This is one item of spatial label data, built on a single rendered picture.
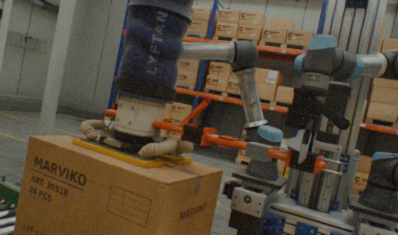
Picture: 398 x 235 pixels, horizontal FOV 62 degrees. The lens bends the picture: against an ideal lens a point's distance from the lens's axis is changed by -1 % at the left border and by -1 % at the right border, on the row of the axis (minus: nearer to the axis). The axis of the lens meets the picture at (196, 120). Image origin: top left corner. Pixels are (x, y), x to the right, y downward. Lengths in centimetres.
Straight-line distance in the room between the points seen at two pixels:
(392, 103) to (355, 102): 657
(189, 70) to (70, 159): 795
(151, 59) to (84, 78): 1162
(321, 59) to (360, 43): 77
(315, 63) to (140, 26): 57
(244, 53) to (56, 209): 97
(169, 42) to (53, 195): 65
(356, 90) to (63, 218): 134
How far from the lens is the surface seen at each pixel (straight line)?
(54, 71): 409
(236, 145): 102
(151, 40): 115
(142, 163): 105
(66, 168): 118
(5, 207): 217
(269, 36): 858
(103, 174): 107
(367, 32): 175
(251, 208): 144
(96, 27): 1281
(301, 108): 99
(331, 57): 99
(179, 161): 121
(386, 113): 821
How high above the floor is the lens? 132
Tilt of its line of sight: 3 degrees down
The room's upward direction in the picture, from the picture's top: 11 degrees clockwise
